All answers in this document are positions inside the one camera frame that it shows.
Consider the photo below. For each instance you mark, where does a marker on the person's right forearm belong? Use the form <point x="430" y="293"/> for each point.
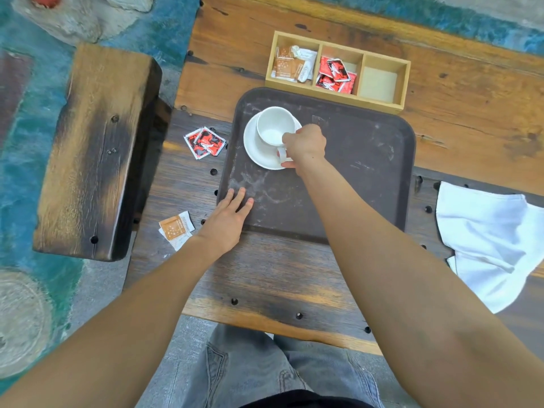
<point x="403" y="293"/>

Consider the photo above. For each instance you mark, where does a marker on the person's right hand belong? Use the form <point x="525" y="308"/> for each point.
<point x="308" y="144"/>

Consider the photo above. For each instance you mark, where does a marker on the person's left forearm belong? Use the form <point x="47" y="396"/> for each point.
<point x="106" y="335"/>

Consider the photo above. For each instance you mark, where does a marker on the white stone block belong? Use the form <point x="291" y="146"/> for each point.
<point x="131" y="2"/>

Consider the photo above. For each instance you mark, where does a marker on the person's black shirt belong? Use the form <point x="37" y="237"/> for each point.
<point x="306" y="401"/>

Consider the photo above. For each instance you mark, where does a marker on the white ceramic cup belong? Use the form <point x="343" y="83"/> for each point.
<point x="272" y="127"/>

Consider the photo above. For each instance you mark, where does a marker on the dark brown tray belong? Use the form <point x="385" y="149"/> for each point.
<point x="361" y="186"/>

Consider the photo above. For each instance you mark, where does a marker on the white cloth napkin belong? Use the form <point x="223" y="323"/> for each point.
<point x="488" y="242"/>

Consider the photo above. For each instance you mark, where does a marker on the person's left hand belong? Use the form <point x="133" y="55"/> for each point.
<point x="223" y="225"/>

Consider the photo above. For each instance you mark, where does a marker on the flat grey stone base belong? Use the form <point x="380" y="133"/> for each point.
<point x="63" y="21"/>

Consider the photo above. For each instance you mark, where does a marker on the white saucer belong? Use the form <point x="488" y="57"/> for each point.
<point x="255" y="148"/>

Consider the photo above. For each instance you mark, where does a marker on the wooden three-compartment box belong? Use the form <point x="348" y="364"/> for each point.
<point x="378" y="84"/>

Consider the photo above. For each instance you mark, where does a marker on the burnt wooden bench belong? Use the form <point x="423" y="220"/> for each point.
<point x="93" y="157"/>

